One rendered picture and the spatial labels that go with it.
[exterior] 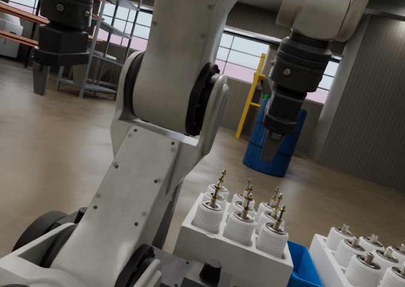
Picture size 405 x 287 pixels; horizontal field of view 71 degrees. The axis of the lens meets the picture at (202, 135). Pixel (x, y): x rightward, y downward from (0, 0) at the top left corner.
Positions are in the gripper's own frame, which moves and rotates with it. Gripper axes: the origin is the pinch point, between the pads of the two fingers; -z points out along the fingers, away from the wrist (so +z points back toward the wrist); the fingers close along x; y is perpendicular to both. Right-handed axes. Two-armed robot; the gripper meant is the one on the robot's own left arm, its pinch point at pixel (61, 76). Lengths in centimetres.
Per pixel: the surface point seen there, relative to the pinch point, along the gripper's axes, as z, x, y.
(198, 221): -46, 33, -32
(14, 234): -62, 10, 22
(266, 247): -45, 35, -57
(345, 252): -45, 49, -85
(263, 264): -49, 30, -57
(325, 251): -51, 54, -81
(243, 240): -46, 34, -49
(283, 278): -51, 30, -65
